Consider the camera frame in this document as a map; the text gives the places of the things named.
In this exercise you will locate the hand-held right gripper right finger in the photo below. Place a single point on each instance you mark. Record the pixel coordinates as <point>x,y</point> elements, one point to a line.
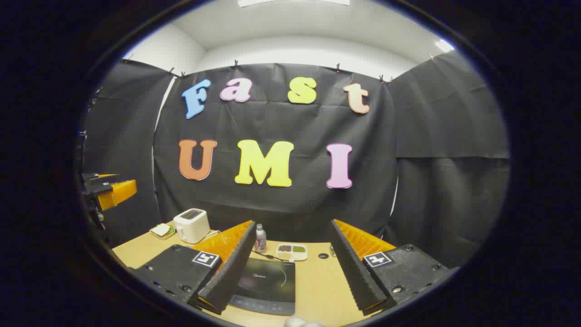
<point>352,272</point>

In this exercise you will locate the sandwich on green plate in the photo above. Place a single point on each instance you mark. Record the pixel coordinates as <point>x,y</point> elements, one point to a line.
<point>161,230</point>

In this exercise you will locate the ceiling light panel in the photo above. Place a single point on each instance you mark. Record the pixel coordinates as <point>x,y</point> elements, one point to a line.
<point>444,45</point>

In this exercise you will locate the black induction cooktop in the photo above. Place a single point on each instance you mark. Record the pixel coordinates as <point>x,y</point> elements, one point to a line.
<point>268,286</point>

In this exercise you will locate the white toaster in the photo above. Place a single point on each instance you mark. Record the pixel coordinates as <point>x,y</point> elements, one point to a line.
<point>190,227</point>

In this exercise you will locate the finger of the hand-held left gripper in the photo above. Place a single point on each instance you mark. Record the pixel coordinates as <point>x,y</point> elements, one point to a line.
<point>118,193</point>
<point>97,176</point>

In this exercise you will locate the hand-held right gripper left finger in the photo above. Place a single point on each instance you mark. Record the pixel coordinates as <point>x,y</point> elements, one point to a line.
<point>229,277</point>

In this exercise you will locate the silver drink bottle pink label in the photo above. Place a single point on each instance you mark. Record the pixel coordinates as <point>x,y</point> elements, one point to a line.
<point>260,240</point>

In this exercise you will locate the white divided tray of beans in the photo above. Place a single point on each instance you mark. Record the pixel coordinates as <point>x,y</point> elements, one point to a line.
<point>292,252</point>

